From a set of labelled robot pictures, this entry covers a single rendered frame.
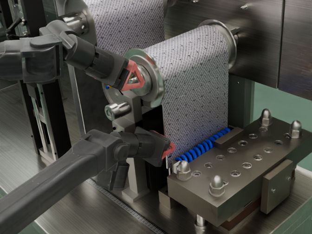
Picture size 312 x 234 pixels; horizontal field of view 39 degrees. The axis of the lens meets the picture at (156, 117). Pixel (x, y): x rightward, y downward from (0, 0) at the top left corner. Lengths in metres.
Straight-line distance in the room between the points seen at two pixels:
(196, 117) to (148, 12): 0.33
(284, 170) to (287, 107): 2.38
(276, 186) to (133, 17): 0.58
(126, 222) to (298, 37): 0.63
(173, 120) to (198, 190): 0.18
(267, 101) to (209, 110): 2.41
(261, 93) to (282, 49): 2.52
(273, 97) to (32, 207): 3.02
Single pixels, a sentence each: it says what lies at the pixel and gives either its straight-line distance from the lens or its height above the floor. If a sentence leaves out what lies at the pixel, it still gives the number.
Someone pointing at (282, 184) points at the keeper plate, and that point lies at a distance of 1.16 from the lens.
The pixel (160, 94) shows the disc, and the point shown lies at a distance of 1.01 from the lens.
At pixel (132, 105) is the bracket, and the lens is 1.07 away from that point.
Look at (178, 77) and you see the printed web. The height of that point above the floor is 1.25.
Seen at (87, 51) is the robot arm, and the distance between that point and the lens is 0.88.
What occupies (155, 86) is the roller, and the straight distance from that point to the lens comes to 1.01.
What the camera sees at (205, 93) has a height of 1.17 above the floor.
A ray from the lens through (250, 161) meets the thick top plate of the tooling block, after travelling 1.12.
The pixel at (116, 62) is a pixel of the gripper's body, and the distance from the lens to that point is 0.93.
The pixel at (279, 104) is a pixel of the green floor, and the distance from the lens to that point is 3.53.
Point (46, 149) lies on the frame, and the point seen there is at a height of 0.93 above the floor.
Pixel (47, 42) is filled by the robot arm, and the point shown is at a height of 1.42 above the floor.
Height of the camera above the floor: 1.69
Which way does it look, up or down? 30 degrees down
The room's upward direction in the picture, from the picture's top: 5 degrees counter-clockwise
